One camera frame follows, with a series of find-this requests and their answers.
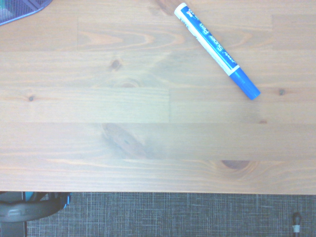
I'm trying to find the black and blue headphones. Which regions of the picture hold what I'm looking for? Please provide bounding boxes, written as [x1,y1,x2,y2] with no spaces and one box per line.
[0,192,73,223]

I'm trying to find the blue and white marker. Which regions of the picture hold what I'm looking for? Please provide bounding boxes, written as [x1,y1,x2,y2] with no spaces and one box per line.
[174,2,261,101]

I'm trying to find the purple mesh desk organizer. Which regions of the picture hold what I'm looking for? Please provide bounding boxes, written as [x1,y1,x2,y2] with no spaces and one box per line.
[0,0,53,26]

